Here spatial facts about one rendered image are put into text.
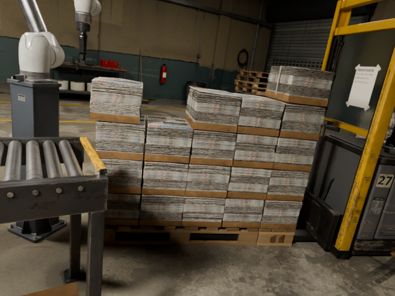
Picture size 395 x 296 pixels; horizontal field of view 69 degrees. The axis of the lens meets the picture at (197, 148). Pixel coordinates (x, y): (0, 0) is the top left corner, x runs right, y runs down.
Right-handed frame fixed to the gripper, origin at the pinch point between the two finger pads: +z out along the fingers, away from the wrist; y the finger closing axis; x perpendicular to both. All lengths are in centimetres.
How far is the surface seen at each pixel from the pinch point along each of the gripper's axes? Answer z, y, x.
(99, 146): 48, -19, -14
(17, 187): 36, -105, -3
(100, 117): 30.3, -19.3, -14.4
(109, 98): 19.3, -18.9, -18.7
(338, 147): 43, 10, -197
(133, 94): 15.0, -19.3, -32.0
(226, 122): 26, -18, -90
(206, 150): 46, -18, -80
